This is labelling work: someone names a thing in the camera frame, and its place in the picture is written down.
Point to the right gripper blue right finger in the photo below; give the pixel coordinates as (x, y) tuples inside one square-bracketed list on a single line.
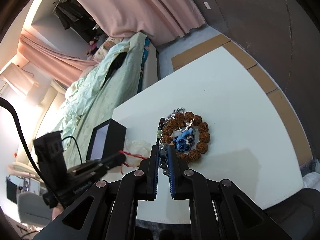
[(173, 168)]

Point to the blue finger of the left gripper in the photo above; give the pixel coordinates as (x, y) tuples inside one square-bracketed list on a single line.
[(110, 163)]

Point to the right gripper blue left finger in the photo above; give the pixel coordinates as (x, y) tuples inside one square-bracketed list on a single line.
[(152, 174)]

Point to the blue knitted flower ornament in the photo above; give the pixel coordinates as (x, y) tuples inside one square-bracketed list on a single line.
[(185, 141)]

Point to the white translucent pouch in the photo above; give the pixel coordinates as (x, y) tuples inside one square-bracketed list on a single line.
[(136, 151)]

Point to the silver rhinestone hair clip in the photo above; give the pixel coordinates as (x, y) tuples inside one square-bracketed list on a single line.
[(173, 114)]

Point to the black square jewelry box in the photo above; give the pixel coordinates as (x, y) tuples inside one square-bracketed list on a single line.
[(107, 139)]

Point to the person's left hand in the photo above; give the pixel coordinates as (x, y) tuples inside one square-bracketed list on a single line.
[(56, 211)]

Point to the light green crumpled duvet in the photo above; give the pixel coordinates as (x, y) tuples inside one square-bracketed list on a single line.
[(81, 94)]

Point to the white low table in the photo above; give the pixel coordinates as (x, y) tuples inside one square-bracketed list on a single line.
[(220, 151)]

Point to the bed with green sheet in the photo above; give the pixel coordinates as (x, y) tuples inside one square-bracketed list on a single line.
[(123, 83)]

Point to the pink left curtain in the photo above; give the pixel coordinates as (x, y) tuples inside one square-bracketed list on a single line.
[(63, 67)]

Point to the pink curtain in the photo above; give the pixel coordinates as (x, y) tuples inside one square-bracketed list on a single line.
[(161, 20), (63, 67)]

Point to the beige padded headboard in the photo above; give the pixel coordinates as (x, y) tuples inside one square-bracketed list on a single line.
[(21, 81)]

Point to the cartoon print pillow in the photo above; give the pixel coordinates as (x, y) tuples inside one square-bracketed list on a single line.
[(105, 47)]

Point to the brown flat cardboard sheet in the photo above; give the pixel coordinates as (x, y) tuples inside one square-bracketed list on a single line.
[(260, 107)]

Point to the pink right curtain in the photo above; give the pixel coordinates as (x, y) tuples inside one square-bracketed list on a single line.
[(161, 20)]

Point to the dark hanging clothes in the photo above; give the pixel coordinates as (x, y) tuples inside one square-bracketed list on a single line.
[(76, 17)]

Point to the white wall socket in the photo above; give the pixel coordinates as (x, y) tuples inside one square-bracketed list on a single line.
[(207, 5)]

